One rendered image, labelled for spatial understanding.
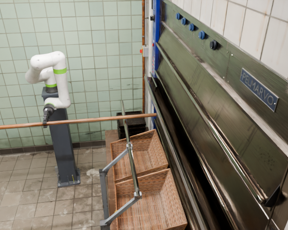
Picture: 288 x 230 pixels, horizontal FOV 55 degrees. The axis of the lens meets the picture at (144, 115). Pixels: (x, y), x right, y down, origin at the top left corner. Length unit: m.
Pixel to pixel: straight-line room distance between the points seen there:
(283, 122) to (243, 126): 0.25
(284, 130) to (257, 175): 0.20
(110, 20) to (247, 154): 2.54
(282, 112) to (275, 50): 0.19
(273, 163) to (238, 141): 0.20
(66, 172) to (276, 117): 2.80
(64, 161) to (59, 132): 0.40
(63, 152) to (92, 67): 1.06
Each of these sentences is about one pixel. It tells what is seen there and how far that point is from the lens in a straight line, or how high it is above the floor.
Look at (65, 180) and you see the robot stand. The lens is 3.51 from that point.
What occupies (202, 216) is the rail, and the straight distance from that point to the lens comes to 1.28.
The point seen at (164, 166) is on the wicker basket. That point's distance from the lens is 2.46.
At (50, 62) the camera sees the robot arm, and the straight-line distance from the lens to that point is 2.42.
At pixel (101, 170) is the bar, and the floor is 0.95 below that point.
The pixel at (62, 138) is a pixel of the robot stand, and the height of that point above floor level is 0.67.
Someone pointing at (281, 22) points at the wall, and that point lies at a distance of 0.90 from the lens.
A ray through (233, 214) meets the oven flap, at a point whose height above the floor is 1.47.
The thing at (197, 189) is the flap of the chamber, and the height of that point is 1.41.
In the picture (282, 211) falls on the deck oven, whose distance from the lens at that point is 0.99.
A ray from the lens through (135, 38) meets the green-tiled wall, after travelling 3.39.
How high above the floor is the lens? 2.41
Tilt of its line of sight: 31 degrees down
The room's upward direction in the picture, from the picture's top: straight up
